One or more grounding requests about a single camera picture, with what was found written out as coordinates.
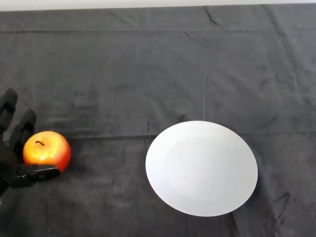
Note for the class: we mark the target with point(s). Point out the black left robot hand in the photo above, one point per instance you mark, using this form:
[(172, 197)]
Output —
[(7, 160)]

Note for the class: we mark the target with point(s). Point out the red yellow apple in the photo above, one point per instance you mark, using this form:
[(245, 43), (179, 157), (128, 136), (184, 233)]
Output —
[(49, 150)]

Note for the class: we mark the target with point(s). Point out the white round plate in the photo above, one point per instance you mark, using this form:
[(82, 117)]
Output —
[(201, 168)]

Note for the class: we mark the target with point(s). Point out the black cloth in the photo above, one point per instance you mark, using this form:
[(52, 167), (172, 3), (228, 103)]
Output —
[(148, 74)]

